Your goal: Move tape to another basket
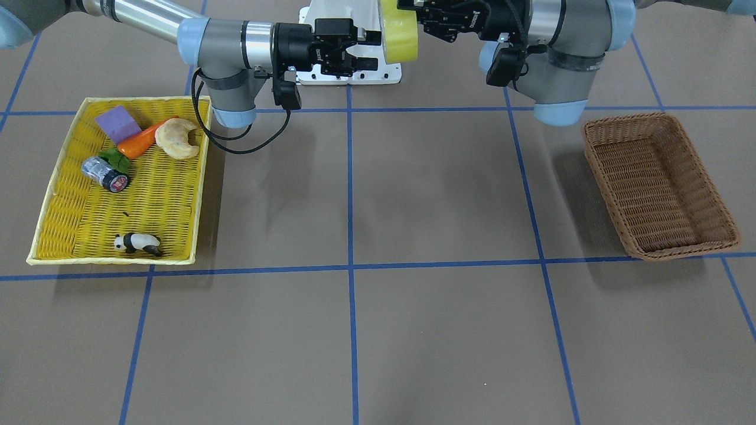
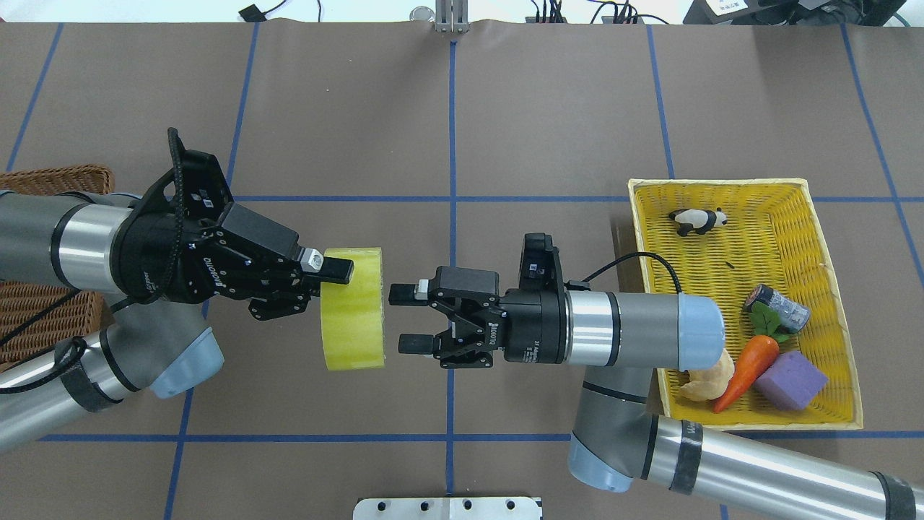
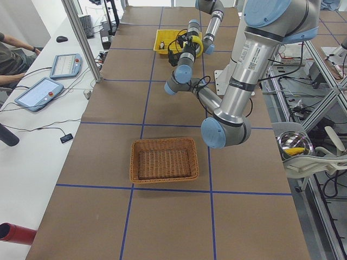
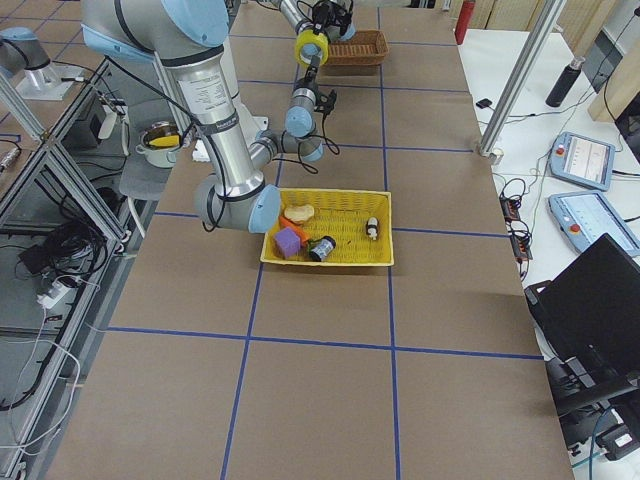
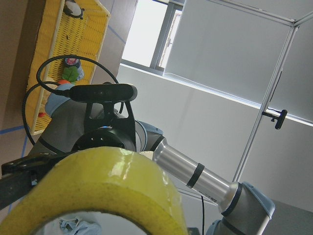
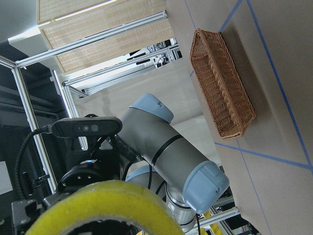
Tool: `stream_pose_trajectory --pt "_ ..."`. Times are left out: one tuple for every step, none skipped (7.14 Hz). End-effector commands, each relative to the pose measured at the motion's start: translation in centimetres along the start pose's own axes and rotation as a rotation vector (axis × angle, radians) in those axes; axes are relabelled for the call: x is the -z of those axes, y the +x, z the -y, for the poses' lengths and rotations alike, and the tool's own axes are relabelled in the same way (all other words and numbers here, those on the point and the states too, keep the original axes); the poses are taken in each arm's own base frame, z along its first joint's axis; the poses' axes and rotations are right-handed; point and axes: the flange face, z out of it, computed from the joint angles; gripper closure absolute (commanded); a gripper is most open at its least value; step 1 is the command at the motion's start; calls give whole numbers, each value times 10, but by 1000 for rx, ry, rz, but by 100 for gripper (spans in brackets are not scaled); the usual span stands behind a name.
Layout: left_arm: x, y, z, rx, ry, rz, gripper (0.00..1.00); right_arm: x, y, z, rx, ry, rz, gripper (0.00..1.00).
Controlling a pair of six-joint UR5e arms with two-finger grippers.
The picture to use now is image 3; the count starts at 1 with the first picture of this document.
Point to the steel bowl with corn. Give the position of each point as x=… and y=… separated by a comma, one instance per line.
x=292, y=143

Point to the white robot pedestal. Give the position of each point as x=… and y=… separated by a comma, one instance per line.
x=222, y=77

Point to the teach pendant tablet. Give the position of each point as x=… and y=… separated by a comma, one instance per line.
x=66, y=66
x=40, y=94

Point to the small black phone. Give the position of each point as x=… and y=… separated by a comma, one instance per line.
x=66, y=138

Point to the yellow tape roll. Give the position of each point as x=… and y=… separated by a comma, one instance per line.
x=197, y=40

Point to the aluminium frame post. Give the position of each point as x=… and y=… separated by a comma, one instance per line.
x=72, y=15

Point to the black keyboard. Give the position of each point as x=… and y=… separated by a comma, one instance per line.
x=86, y=23

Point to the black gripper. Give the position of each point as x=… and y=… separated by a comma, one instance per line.
x=193, y=33
x=187, y=48

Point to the black white panda figure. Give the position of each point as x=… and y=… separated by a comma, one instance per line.
x=162, y=45

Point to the yellow woven basket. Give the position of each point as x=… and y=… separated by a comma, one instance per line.
x=168, y=39

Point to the seated person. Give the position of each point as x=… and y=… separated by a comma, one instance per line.
x=15, y=65

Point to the black computer mouse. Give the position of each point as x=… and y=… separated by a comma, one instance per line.
x=61, y=39

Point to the brown wicker basket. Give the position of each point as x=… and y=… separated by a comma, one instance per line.
x=163, y=160

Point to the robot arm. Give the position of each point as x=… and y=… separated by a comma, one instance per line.
x=216, y=10
x=263, y=27

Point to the red cylinder bottle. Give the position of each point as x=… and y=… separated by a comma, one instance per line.
x=17, y=234

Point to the near teach pendant tablet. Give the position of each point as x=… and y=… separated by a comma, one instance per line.
x=40, y=94

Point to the far teach pendant tablet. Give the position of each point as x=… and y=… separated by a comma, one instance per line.
x=66, y=66

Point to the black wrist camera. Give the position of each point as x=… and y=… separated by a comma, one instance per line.
x=173, y=58

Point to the white office chair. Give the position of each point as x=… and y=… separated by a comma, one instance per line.
x=304, y=166

